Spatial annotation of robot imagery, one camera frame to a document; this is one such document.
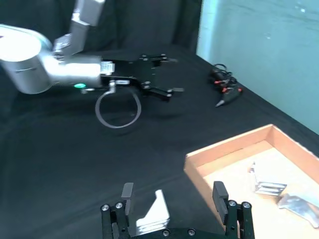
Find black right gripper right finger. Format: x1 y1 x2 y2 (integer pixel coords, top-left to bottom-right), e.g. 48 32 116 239
213 181 255 239

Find silver metal angle bracket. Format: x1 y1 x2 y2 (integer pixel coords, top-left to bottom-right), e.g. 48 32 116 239
277 192 319 229
135 189 170 236
247 161 288 198

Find thin grey gripper cable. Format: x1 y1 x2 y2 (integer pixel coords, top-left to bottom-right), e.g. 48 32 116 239
95 84 142 129

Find shallow brown cardboard tray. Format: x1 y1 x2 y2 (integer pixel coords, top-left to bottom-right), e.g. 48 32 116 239
183 123 319 239

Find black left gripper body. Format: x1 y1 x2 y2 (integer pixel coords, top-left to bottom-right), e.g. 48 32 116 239
101 58 157 91

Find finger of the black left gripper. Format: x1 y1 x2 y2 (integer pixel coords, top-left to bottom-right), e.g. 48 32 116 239
139 53 178 68
141 80 185 103

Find black corded tool orange parts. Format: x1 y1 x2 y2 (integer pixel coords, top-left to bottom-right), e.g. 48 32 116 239
208 64 243 108

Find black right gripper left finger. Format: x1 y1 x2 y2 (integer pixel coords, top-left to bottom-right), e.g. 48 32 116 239
100 183 135 239

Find black table cloth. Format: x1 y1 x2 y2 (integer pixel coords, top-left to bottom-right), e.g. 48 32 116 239
0 0 319 239

